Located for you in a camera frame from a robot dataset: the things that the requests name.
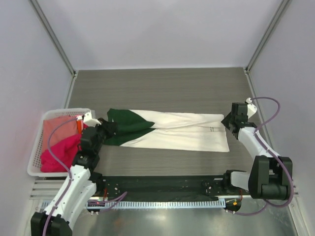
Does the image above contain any left aluminium frame post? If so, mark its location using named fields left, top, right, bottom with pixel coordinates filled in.
left=29, top=0, right=76, bottom=77

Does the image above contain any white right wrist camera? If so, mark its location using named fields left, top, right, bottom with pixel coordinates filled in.
left=245, top=97, right=257, bottom=118

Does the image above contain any right aluminium frame post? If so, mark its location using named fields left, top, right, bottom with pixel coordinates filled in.
left=244, top=0, right=292, bottom=74

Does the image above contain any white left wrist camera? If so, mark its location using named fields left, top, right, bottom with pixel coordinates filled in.
left=82, top=112, right=100, bottom=127

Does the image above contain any slotted white cable duct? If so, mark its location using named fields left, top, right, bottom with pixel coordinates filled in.
left=40, top=199, right=226, bottom=210

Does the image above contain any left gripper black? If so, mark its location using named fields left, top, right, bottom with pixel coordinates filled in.
left=90, top=118, right=117, bottom=153

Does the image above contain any salmon pink t shirt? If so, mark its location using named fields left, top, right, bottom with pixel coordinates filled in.
left=41, top=116, right=78, bottom=152

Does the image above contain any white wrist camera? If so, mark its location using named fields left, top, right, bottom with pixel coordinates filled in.
left=82, top=112, right=100, bottom=127
left=245, top=97, right=257, bottom=118

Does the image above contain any aluminium frame post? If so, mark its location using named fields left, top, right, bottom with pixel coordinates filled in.
left=29, top=0, right=76, bottom=77
left=244, top=0, right=292, bottom=74

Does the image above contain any white plastic laundry basket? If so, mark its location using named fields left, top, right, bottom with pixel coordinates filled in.
left=26, top=107, right=95, bottom=177

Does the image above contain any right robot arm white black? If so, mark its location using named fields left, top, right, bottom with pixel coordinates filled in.
left=221, top=102, right=294, bottom=201

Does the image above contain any magenta t shirt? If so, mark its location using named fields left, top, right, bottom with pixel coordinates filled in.
left=40, top=130, right=81, bottom=173

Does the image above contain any white and green t shirt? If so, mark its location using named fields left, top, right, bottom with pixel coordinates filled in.
left=104, top=109, right=229, bottom=152

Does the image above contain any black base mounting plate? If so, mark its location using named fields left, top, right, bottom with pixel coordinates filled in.
left=88, top=174, right=249, bottom=213

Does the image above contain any orange item in basket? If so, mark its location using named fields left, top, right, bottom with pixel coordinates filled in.
left=76, top=116, right=83, bottom=134

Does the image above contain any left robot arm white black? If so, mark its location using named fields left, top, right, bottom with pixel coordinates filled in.
left=31, top=118, right=118, bottom=236

